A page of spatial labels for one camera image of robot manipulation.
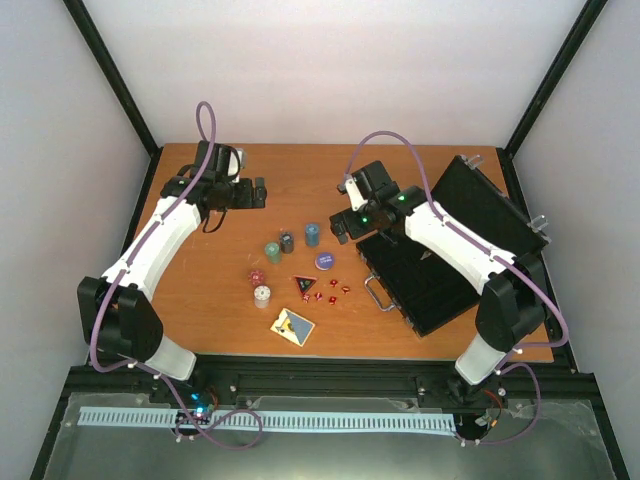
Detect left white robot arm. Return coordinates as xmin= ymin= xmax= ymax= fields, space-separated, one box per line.
xmin=77 ymin=141 xmax=267 ymax=403

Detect black poker set case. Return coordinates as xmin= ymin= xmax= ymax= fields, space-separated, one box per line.
xmin=355 ymin=154 xmax=552 ymax=337

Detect white poker chip stack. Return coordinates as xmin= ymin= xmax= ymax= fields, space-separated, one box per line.
xmin=253 ymin=285 xmax=271 ymax=309

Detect black aluminium base frame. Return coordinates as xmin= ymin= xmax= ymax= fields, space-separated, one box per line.
xmin=31 ymin=355 xmax=629 ymax=479

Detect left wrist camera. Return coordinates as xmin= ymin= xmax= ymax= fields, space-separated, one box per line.
xmin=228 ymin=147 xmax=247 ymax=183

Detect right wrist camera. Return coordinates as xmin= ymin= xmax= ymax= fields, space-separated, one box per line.
xmin=337 ymin=174 xmax=367 ymax=212

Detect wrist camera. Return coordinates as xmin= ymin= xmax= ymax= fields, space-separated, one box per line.
xmin=228 ymin=147 xmax=247 ymax=183
xmin=337 ymin=174 xmax=367 ymax=212

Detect green poker chip stack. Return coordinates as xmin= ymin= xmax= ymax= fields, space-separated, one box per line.
xmin=264 ymin=242 xmax=281 ymax=264

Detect black poker chip stack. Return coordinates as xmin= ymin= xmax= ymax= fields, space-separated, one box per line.
xmin=279 ymin=231 xmax=295 ymax=254

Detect light blue cable duct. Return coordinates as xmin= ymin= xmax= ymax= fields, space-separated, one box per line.
xmin=77 ymin=406 xmax=456 ymax=436

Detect black triangular card box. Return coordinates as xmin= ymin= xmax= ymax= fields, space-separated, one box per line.
xmin=294 ymin=275 xmax=317 ymax=296

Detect red poker chip stack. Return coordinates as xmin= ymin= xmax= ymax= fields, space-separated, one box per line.
xmin=249 ymin=269 xmax=265 ymax=287

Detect blue poker chip stack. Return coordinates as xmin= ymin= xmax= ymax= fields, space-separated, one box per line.
xmin=304 ymin=223 xmax=320 ymax=247

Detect playing card deck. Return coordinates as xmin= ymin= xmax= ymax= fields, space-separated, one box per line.
xmin=270 ymin=308 xmax=315 ymax=347

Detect purple blind button chips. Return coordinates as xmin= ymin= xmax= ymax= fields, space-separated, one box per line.
xmin=314 ymin=252 xmax=335 ymax=271

